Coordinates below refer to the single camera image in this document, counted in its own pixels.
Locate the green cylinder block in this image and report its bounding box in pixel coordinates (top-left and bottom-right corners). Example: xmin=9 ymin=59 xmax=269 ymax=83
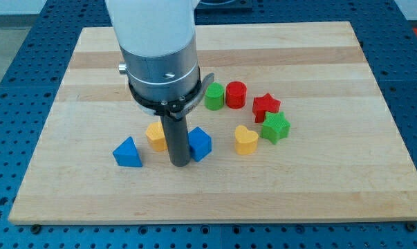
xmin=204 ymin=82 xmax=225 ymax=111

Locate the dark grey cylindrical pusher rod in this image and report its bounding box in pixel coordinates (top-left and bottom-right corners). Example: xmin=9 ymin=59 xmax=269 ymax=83
xmin=160 ymin=116 xmax=191 ymax=167

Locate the blue triangle block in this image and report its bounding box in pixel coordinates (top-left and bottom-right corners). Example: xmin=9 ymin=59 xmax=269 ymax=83
xmin=112 ymin=137 xmax=142 ymax=167

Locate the yellow heart block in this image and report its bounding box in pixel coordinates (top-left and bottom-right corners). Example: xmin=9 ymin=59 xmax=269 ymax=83
xmin=234 ymin=125 xmax=259 ymax=155

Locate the green star block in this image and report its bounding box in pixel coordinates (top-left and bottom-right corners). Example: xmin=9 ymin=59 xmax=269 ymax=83
xmin=260 ymin=111 xmax=290 ymax=145

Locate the light wooden board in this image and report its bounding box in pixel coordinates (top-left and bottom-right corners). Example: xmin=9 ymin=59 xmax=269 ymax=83
xmin=8 ymin=21 xmax=417 ymax=225

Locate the blue cube block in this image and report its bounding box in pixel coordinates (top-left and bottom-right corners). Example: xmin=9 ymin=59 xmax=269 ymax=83
xmin=188 ymin=127 xmax=212 ymax=162

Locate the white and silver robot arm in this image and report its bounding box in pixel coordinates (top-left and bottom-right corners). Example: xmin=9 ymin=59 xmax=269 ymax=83
xmin=105 ymin=0 xmax=214 ymax=167

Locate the black clamp ring with lever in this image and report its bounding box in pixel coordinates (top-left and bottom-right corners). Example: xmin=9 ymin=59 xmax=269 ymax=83
xmin=128 ymin=73 xmax=214 ymax=120

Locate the yellow hexagon block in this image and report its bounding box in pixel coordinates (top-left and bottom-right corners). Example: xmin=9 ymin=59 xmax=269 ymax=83
xmin=145 ymin=122 xmax=167 ymax=152

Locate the red star block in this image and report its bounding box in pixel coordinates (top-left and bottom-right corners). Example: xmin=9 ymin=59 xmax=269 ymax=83
xmin=252 ymin=93 xmax=281 ymax=123

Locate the red cylinder block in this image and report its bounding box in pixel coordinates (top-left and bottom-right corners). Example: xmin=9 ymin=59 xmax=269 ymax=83
xmin=225 ymin=81 xmax=247 ymax=109

